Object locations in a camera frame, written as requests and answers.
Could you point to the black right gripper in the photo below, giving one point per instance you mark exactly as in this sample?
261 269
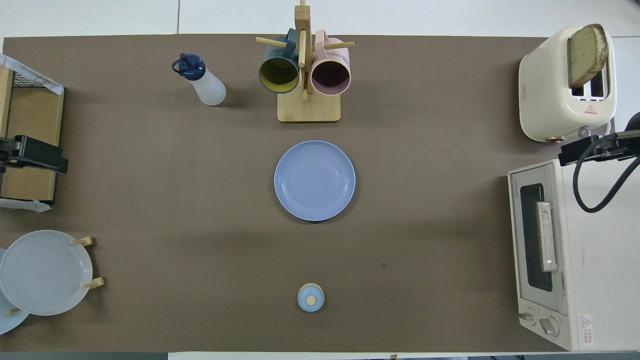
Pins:
634 121

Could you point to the slice of toast bread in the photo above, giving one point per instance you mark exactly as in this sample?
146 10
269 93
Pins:
586 52

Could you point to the clear squeeze bottle blue cap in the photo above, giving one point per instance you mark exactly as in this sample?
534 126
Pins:
210 87

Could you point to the pale grey plate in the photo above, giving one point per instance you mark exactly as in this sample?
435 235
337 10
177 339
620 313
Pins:
45 272

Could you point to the light blue plate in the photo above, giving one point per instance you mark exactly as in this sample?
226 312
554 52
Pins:
9 324

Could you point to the blue round plate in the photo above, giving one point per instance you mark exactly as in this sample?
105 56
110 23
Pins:
315 181

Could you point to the white paper sheet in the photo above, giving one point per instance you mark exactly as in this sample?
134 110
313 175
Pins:
20 205

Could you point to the cream two-slot toaster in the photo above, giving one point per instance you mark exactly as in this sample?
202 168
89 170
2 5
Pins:
545 90

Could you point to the white checkered cloth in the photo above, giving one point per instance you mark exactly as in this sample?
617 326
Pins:
30 75

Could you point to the cream toaster oven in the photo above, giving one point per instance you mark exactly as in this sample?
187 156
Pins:
600 260

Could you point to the brown paper table mat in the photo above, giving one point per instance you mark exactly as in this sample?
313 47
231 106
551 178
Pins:
200 200

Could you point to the dark teal mug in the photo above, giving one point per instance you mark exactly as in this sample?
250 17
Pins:
278 75

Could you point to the wooden mug tree stand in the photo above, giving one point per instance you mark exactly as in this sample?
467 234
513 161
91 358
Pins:
309 107

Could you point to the pink mug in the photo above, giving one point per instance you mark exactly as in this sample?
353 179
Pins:
330 77

